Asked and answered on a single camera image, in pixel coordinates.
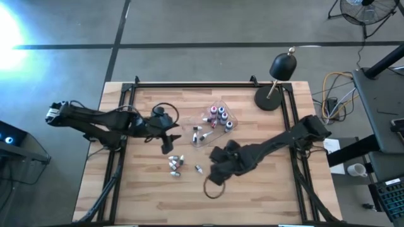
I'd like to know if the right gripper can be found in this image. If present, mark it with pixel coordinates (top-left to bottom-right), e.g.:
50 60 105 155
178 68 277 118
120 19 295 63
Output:
208 140 253 187

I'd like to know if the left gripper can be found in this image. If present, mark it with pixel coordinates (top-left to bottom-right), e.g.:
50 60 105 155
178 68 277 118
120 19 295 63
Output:
138 115 182 155

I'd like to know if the clear plastic container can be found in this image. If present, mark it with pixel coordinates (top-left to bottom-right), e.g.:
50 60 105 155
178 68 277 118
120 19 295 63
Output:
180 100 238 148

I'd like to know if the white paper sheet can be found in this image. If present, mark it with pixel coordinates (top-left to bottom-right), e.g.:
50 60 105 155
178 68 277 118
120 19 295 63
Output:
330 162 347 175
323 137 342 155

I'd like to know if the black desk lamp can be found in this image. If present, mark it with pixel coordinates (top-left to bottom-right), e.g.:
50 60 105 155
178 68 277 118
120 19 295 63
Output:
254 46 298 112

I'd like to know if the black power strip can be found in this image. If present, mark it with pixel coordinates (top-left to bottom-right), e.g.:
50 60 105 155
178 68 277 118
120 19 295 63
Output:
326 98 340 119

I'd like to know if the black desk leg beam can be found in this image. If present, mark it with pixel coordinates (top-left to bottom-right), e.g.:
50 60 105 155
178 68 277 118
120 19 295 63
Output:
326 134 379 168

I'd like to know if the white mug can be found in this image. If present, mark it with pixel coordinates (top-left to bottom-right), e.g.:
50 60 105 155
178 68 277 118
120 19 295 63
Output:
347 163 369 178

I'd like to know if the black box blue light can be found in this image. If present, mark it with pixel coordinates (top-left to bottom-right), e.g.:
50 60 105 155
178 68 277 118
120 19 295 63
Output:
0 120 28 148

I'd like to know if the black desk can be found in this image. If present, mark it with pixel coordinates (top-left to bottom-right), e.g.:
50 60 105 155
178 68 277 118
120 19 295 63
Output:
352 66 404 155

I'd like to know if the backlit keyboard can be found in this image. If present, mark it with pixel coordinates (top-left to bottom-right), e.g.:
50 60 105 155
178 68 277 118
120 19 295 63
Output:
374 177 404 223

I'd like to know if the black pole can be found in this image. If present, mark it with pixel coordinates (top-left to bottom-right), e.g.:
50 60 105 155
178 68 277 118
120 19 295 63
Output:
364 44 404 79

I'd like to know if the black floor fan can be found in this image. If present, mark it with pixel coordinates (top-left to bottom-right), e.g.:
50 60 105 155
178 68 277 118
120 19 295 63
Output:
327 0 401 39

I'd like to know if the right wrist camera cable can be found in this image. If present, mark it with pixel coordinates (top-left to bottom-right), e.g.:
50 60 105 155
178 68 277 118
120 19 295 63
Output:
203 175 227 200

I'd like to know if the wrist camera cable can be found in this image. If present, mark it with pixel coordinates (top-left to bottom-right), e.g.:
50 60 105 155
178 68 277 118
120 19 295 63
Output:
150 102 180 129
203 175 227 200

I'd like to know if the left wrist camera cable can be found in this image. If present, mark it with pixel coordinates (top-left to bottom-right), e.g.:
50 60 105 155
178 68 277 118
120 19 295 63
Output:
150 102 180 129

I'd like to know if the yellow cable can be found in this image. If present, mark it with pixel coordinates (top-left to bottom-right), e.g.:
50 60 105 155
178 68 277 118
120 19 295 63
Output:
321 71 360 120

